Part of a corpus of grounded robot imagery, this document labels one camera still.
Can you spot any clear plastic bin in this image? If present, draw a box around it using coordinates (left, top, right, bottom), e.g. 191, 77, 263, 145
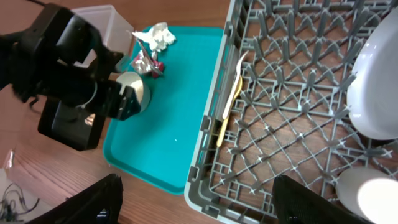
72, 4, 134, 73

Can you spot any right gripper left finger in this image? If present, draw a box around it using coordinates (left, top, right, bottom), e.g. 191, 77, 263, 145
30, 174, 123, 224

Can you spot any teal serving tray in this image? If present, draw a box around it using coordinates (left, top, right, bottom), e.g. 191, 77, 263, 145
103, 26, 223, 195

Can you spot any grey bowl with rice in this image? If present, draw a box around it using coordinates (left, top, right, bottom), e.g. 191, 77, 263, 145
116, 72, 151, 113

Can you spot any grey dishwasher rack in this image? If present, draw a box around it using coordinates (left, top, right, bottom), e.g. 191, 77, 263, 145
184, 0, 397, 223

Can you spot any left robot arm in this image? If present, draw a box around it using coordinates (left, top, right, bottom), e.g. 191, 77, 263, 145
1, 3, 141, 121

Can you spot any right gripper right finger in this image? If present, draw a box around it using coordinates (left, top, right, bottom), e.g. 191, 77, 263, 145
272, 175, 368, 224

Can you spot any black plastic tray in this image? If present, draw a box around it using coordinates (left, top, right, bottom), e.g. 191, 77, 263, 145
37, 98, 106, 151

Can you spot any grey round plate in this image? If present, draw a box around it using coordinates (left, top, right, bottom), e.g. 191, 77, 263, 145
347, 9, 397, 140

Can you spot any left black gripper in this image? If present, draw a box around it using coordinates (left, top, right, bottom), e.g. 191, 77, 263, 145
58, 74, 141, 121

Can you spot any crumpled silver foil wrapper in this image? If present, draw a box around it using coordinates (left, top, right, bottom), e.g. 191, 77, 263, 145
130, 40, 165, 79

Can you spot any white crumpled napkin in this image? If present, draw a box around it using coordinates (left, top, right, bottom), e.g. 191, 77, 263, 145
132, 22, 177, 52

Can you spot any yellow plastic spoon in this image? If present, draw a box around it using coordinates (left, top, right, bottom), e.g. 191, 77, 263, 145
216, 75, 243, 148

